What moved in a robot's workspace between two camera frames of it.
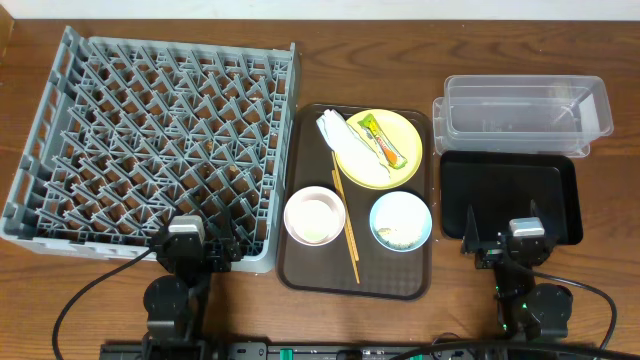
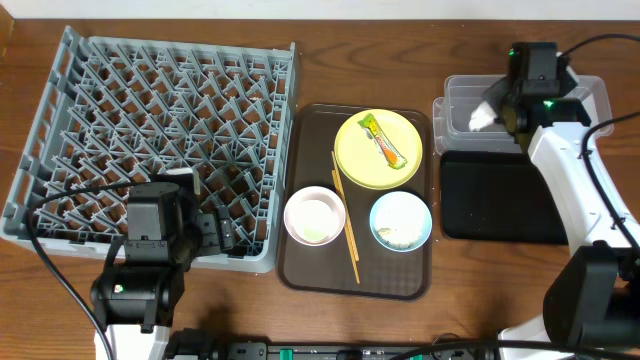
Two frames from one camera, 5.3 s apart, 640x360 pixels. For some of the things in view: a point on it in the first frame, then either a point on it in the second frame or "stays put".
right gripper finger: (471, 238) to (494, 95)
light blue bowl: (400, 221) stays put
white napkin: (353, 153) to (481, 117)
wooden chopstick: (346, 227) stays put
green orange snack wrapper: (391, 153) stays put
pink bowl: (314, 216) stays put
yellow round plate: (403, 133) stays put
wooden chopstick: (345, 206) stays put
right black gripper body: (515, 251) to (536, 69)
